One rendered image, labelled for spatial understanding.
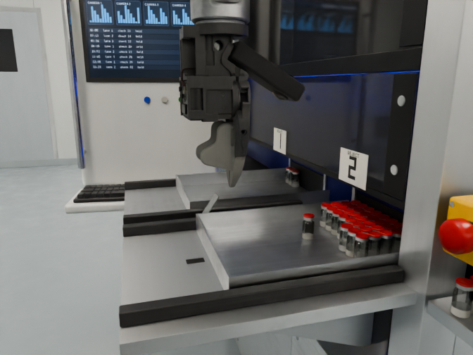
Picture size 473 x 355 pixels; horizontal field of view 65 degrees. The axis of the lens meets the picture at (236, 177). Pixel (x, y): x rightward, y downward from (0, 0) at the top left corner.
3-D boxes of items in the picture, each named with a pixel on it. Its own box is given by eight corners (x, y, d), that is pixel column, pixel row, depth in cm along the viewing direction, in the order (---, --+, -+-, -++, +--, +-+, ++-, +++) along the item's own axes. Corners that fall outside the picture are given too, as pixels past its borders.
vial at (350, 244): (354, 251, 65) (356, 226, 63) (362, 257, 62) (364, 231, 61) (343, 253, 64) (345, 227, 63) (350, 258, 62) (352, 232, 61)
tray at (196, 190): (286, 178, 115) (287, 167, 114) (329, 203, 91) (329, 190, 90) (176, 187, 106) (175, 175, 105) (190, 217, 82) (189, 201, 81)
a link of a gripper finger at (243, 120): (227, 153, 52) (226, 89, 50) (239, 152, 52) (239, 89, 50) (236, 159, 48) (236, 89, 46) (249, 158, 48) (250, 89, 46)
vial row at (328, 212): (327, 223, 78) (328, 202, 77) (381, 261, 61) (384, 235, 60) (317, 224, 77) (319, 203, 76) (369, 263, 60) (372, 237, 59)
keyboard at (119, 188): (200, 186, 135) (199, 179, 134) (202, 197, 122) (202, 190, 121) (84, 191, 129) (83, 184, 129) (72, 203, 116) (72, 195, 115)
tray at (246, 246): (347, 215, 83) (348, 199, 83) (436, 268, 59) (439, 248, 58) (196, 230, 75) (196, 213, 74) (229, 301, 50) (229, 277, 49)
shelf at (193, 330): (280, 181, 120) (280, 175, 120) (461, 296, 55) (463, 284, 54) (125, 192, 108) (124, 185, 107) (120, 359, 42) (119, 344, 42)
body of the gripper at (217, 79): (180, 120, 53) (177, 29, 50) (238, 118, 55) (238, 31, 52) (188, 125, 46) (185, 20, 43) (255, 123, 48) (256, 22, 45)
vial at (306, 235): (310, 234, 72) (311, 213, 71) (315, 239, 70) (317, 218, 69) (300, 236, 71) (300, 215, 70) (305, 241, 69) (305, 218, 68)
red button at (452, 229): (457, 243, 45) (462, 212, 44) (486, 257, 42) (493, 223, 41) (431, 246, 44) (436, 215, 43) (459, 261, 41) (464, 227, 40)
